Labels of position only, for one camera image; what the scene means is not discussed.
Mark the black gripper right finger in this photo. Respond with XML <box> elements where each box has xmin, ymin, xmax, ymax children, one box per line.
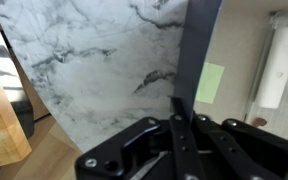
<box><xmin>193</xmin><ymin>115</ymin><xmax>274</xmax><ymax>180</ymax></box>

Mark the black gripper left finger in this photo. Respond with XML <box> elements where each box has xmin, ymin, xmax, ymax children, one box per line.
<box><xmin>168</xmin><ymin>96</ymin><xmax>207</xmax><ymax>180</ymax></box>

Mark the dark blue cardboard box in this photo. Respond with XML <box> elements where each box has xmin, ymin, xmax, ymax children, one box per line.
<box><xmin>167</xmin><ymin>0</ymin><xmax>288</xmax><ymax>148</ymax></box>

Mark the white tube in box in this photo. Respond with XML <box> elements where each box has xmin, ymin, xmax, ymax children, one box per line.
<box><xmin>256</xmin><ymin>27</ymin><xmax>288</xmax><ymax>109</ymax></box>

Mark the green sticky note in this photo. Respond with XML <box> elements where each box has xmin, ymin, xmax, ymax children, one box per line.
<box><xmin>195</xmin><ymin>62</ymin><xmax>225</xmax><ymax>104</ymax></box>

